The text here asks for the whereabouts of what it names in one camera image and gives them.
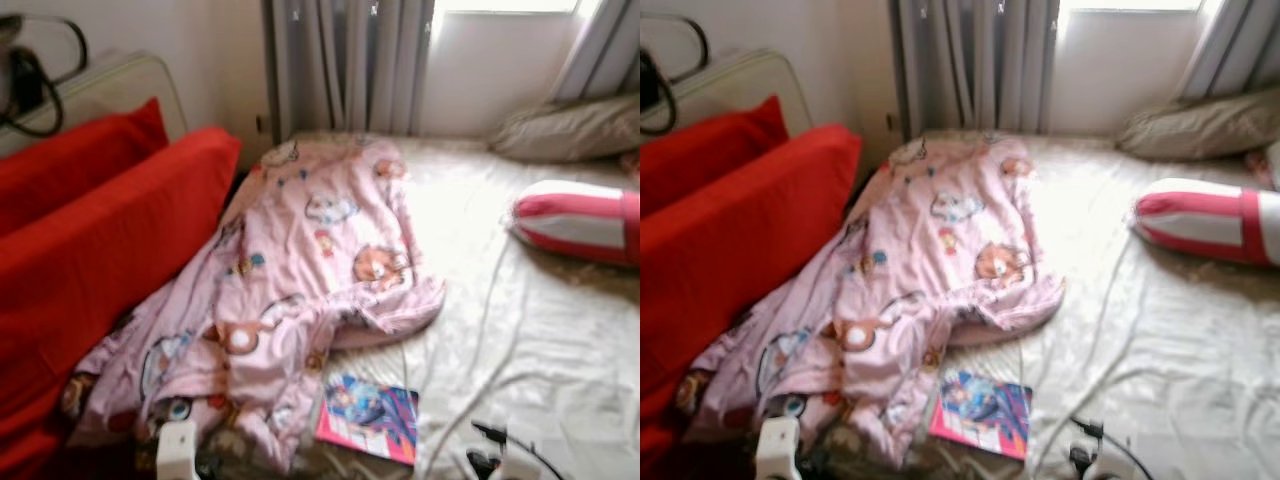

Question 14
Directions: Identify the bright window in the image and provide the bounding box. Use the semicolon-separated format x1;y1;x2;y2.
440;0;583;13
1060;0;1206;13

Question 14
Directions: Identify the bed with grey floral sheet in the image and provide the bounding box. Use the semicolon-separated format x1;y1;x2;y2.
230;130;640;480
850;130;1280;480

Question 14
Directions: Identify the grey curtain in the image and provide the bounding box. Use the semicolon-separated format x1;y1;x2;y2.
890;0;1061;139
548;0;640;106
262;0;438;141
1175;0;1280;101

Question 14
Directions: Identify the beige pillow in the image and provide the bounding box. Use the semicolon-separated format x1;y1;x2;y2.
1115;88;1280;163
487;93;640;164

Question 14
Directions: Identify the pink cartoon print blanket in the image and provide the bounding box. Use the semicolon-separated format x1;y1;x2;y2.
58;135;448;473
675;135;1066;469

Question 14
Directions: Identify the grey quilted mattress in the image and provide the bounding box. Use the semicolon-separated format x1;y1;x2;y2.
0;50;189;161
655;48;813;141

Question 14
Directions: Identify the black looped cable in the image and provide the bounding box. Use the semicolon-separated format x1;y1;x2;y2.
0;15;89;139
640;15;709;136

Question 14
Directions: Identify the colourful comic book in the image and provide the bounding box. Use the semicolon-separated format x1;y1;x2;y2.
314;372;421;467
928;368;1033;461

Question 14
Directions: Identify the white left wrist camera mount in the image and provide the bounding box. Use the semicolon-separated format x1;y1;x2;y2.
155;420;201;480
755;417;801;480

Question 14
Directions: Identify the red white blue bolster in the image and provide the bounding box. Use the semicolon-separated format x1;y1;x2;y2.
508;180;640;267
1130;178;1280;266

